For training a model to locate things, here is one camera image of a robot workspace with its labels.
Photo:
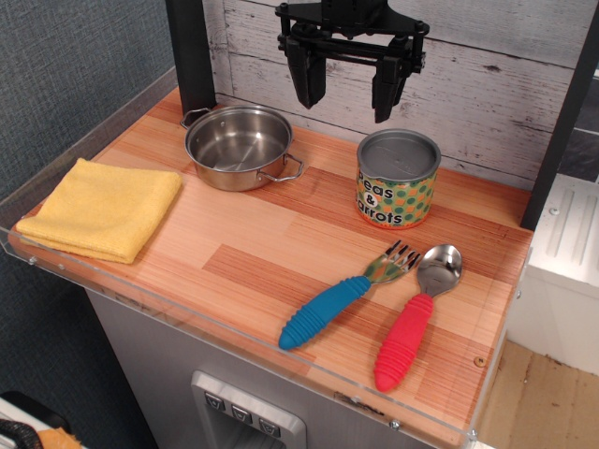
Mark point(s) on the red handled spoon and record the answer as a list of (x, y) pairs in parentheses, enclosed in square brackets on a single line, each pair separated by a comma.
[(437, 273)]

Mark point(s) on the black right frame post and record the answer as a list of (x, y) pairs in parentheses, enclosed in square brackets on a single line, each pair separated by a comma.
[(571, 106)]

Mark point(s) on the stainless steel pot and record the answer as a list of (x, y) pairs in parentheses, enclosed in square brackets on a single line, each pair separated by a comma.
[(240, 148)]

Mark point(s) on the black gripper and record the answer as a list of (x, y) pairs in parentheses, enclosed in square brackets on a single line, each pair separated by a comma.
[(353, 31)]

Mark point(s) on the clear acrylic table guard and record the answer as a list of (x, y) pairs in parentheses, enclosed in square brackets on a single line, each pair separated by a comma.
[(231, 268)]

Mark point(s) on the blue handled fork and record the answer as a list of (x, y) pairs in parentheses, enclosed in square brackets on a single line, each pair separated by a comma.
[(312, 317)]

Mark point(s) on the peas and carrots can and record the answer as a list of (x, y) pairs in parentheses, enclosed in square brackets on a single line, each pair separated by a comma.
[(397, 170)]

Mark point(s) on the silver dispenser button panel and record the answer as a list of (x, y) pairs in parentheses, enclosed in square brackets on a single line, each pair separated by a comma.
[(243, 414)]

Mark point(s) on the yellow-orange towel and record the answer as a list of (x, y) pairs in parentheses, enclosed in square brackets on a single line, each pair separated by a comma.
[(103, 212)]

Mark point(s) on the black and orange corner object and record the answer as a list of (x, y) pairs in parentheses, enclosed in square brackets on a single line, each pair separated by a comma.
[(27, 423)]

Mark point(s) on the grey toy cabinet front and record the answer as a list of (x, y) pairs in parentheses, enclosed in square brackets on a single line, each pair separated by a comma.
[(159, 362)]

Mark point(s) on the white toy sink unit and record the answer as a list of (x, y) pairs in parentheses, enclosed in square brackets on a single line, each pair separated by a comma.
[(555, 309)]

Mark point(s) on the black frame post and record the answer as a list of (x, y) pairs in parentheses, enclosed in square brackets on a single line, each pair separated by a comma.
[(571, 106), (191, 51)]

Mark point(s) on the black left frame post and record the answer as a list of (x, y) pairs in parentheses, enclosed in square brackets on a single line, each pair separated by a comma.
[(191, 51)]

